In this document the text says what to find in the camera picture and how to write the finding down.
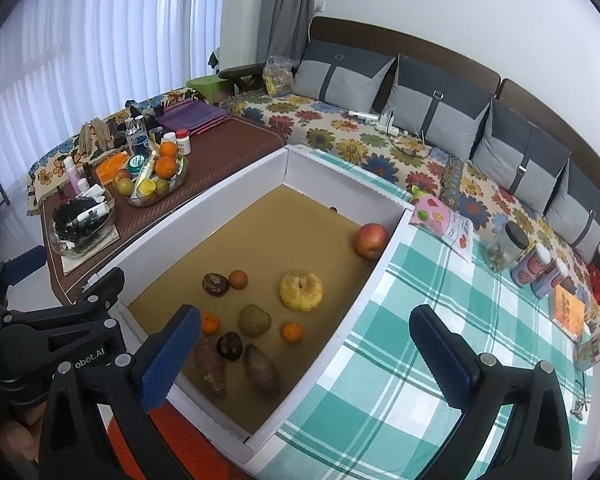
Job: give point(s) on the pink and white bottle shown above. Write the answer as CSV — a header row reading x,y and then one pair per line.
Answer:
x,y
72,175

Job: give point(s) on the person's orange clothing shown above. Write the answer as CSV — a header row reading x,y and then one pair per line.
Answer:
x,y
175,440

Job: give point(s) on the purple sweet potato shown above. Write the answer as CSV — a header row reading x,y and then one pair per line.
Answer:
x,y
262,371

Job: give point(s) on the metal hair clip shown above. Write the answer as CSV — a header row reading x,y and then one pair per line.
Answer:
x,y
577,405

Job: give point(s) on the white wall socket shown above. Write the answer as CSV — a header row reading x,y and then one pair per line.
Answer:
x,y
320,7

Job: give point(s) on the green box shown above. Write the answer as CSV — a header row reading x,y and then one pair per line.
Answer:
x,y
207,87

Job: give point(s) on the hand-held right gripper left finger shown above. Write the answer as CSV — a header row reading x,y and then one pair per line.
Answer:
x,y
172,355

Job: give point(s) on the green checkered tablecloth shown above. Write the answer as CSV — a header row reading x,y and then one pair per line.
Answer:
x,y
405,335

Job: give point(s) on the grey sofa pillow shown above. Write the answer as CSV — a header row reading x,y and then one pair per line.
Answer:
x,y
440,105
335,72
525,155
580,210

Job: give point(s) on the brown wooden sofa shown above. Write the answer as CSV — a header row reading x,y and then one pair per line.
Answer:
x,y
405,40

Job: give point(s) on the clear jar with dark lid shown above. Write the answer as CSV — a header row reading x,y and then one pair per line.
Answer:
x,y
505,247

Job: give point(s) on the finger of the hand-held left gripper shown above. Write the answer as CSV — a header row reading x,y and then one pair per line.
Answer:
x,y
27,261
100,292

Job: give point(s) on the clear jar with printed label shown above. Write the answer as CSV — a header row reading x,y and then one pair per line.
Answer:
x,y
592,352

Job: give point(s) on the glass fruit bowl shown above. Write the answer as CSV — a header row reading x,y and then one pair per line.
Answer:
x,y
155,197

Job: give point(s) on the dark brown round fruit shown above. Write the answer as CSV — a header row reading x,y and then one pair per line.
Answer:
x,y
215,285
229,346

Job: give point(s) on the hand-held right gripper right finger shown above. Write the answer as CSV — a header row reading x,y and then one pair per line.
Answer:
x,y
437,355

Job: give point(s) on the brown coffee table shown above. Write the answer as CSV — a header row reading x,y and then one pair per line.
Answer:
x,y
220,150

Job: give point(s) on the orange book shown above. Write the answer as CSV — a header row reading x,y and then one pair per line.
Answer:
x,y
567,307

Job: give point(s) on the green-brown orange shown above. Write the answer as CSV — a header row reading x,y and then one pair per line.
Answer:
x,y
254,320

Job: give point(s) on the floral sofa cover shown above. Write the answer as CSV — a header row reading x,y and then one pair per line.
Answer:
x,y
330,135

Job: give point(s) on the orange in glass bowl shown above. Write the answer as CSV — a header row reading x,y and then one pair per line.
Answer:
x,y
168,149
165,167

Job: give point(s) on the white sheer curtain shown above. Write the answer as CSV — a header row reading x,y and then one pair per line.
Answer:
x,y
105,35

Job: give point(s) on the clear bag of snacks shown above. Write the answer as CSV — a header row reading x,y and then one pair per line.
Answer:
x,y
278,76

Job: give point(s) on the green yellow toy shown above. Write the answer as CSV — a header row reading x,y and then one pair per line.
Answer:
x,y
420,192

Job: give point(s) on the glass dish with dark items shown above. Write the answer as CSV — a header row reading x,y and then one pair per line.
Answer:
x,y
82,225

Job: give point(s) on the printed can with white lid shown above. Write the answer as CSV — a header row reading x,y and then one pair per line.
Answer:
x,y
530,262
550,277

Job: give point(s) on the grey curtain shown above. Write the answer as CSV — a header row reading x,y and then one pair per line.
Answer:
x,y
290,10

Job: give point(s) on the white handheld device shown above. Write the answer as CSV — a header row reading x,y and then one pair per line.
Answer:
x,y
362,115

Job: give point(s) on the pink snack packet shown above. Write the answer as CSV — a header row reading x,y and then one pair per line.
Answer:
x,y
445,220

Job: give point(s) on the red apple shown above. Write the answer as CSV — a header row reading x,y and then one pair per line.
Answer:
x,y
371,240

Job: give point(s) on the purple folded cloth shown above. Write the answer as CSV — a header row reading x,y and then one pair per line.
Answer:
x,y
192,117

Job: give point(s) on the patterned pouch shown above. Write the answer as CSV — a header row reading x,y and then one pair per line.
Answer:
x,y
450,182

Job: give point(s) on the white bottle with red cap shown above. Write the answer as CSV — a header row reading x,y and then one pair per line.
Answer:
x,y
182,145

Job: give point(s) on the small tangerine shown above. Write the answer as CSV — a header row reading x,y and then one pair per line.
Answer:
x,y
292,332
238,279
210,323

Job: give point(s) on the reddish sweet potato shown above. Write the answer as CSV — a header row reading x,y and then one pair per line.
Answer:
x,y
210,370

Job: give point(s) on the yellow apple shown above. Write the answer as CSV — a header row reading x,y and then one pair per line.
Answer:
x,y
301,290

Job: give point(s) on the white power strip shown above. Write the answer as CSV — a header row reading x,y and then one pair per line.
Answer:
x,y
387,120

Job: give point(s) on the white cardboard box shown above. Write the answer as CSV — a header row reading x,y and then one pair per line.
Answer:
x,y
330,185

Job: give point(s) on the orange packet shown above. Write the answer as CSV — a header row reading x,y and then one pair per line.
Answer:
x,y
111,165

